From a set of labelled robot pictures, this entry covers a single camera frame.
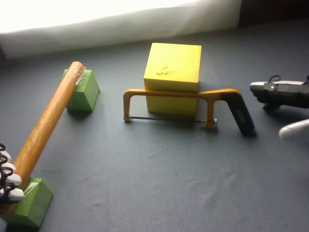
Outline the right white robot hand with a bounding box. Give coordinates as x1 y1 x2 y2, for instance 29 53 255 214
250 75 309 140

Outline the grey table cloth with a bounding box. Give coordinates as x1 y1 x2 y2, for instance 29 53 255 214
0 19 309 232

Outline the yellow cube block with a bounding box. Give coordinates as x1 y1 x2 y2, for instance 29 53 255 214
143 43 202 116

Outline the white curtain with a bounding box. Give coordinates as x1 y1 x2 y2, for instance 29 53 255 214
0 0 242 58

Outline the green wedge support block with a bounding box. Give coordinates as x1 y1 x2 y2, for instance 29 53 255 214
62 69 101 114
0 177 54 229

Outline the orange hacksaw with black handle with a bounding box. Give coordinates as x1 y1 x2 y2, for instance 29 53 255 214
123 88 256 137

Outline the round wooden rod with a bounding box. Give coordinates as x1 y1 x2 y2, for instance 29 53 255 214
0 61 87 216

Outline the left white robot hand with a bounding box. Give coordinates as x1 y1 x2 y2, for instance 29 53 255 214
0 142 25 205

